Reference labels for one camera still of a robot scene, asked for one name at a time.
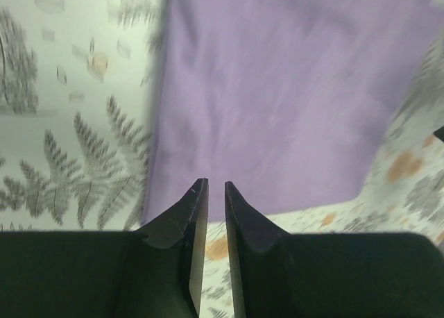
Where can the floral table cloth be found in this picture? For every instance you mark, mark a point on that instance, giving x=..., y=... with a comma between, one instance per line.
x=80, y=82

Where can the purple t shirt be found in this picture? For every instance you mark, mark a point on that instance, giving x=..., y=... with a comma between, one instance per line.
x=287, y=99

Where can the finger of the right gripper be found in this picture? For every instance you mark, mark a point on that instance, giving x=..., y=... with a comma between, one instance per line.
x=439, y=133

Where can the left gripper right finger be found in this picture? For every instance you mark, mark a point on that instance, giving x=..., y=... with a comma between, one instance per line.
x=279, y=274

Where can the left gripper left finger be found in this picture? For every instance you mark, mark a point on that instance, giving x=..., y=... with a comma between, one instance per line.
x=155, y=271

